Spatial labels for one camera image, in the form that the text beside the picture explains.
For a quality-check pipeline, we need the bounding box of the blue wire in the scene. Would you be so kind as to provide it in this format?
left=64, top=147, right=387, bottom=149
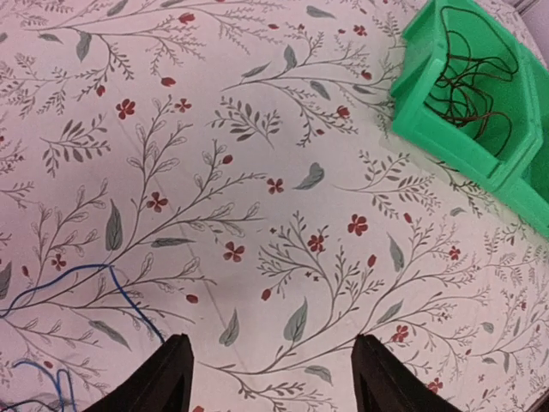
left=0, top=264, right=166, bottom=344

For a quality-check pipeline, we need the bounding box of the green bin left compartment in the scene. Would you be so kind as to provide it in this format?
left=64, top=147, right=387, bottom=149
left=391, top=1, right=541, bottom=192

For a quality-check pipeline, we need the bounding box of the dark brown wire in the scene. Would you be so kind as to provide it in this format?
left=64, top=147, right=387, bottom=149
left=428, top=6, right=520, bottom=158

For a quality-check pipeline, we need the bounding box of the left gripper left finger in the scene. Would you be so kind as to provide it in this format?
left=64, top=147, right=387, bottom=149
left=86, top=334, right=192, bottom=412

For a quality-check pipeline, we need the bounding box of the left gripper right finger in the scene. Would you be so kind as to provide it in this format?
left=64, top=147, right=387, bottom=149
left=351, top=335, right=458, bottom=412

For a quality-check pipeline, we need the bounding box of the green bin compartment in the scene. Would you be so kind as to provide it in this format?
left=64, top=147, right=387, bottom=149
left=391, top=1, right=541, bottom=192
left=495, top=45, right=548, bottom=238

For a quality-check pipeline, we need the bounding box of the green bin middle compartment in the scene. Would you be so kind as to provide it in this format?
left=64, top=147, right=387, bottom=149
left=495, top=45, right=548, bottom=238

